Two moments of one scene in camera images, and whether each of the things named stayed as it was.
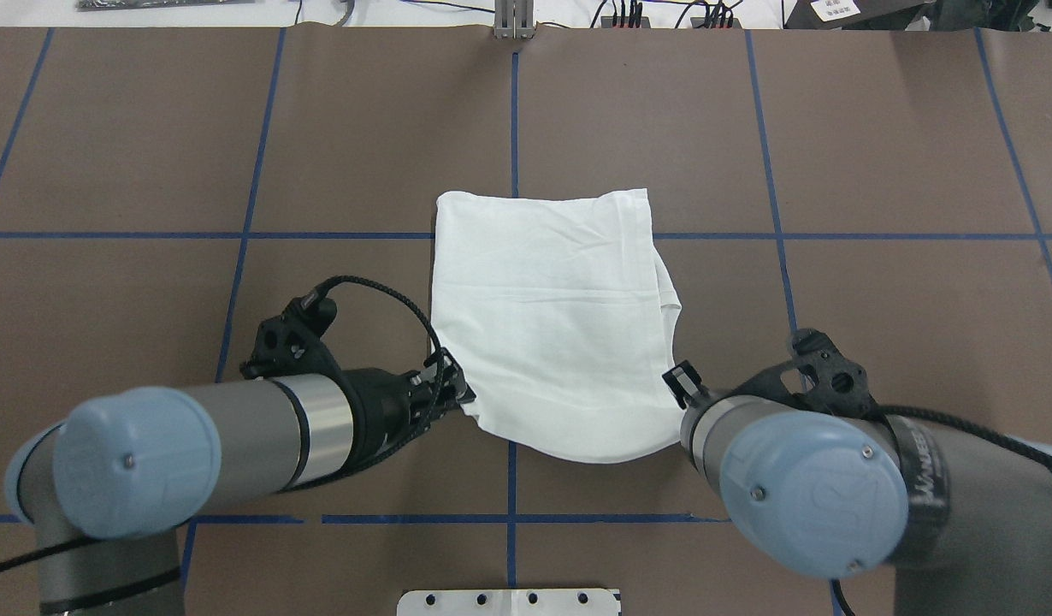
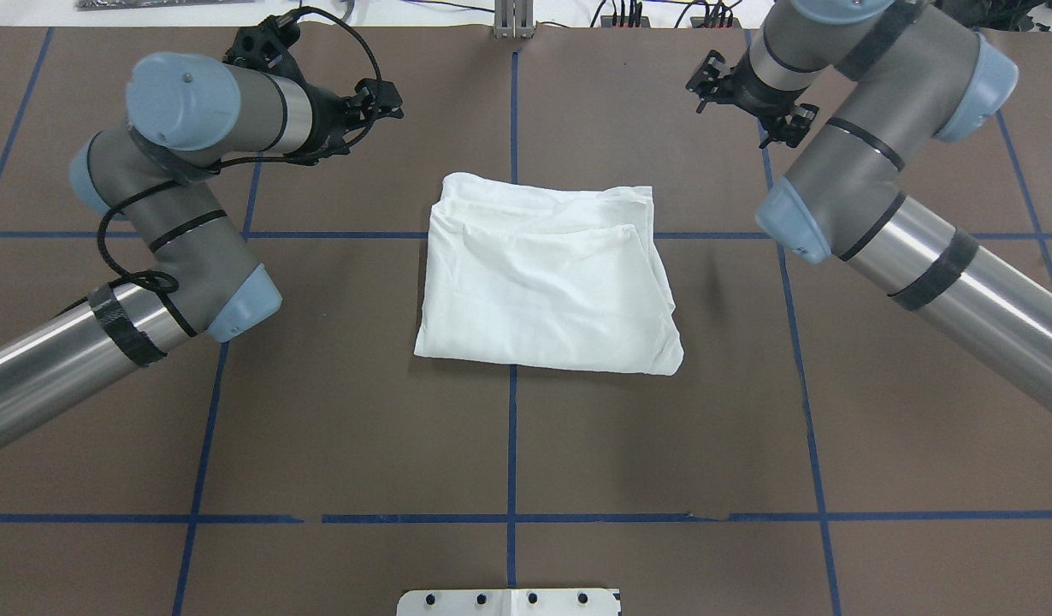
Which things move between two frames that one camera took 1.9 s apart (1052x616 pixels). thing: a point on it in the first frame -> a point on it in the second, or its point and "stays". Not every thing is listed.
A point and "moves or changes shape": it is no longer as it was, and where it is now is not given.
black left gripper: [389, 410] -> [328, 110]
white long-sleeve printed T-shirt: [559, 313] moves or changes shape
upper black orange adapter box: [608, 21] stays
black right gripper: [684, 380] -> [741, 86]
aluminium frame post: [514, 19] stays
